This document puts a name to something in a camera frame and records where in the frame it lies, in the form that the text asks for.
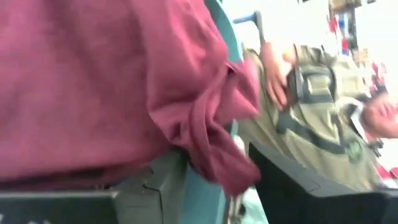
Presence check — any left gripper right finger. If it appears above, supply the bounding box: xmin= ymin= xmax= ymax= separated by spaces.
xmin=248 ymin=142 xmax=398 ymax=224

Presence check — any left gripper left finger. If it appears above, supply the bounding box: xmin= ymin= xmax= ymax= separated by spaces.
xmin=0 ymin=149 xmax=189 ymax=224

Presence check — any maroon cloth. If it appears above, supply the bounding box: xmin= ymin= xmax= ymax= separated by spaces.
xmin=0 ymin=0 xmax=262 ymax=197

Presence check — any person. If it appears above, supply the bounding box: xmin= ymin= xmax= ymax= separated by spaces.
xmin=238 ymin=42 xmax=398 ymax=192

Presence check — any person's hand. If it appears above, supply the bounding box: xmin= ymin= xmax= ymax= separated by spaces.
xmin=260 ymin=42 xmax=298 ymax=112

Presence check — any background storage shelf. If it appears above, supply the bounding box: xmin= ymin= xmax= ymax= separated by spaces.
xmin=326 ymin=0 xmax=389 ymax=63

